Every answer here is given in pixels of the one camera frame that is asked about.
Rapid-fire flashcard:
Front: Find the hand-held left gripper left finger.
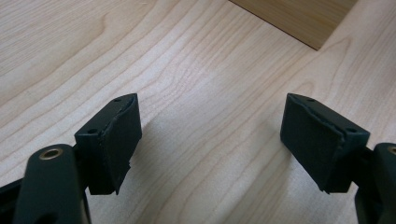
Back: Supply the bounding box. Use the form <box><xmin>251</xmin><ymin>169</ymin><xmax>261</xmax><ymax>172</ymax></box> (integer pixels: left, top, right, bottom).
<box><xmin>74</xmin><ymin>92</ymin><xmax>143</xmax><ymax>196</ymax></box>

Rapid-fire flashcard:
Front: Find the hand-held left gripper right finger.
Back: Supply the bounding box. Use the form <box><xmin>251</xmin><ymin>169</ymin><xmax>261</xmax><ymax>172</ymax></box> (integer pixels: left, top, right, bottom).
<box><xmin>279</xmin><ymin>92</ymin><xmax>371</xmax><ymax>194</ymax></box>

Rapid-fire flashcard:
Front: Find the wooden tea box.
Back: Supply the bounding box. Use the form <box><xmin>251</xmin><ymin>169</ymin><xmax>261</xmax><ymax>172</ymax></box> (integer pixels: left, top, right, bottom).
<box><xmin>228</xmin><ymin>0</ymin><xmax>359</xmax><ymax>51</ymax></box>

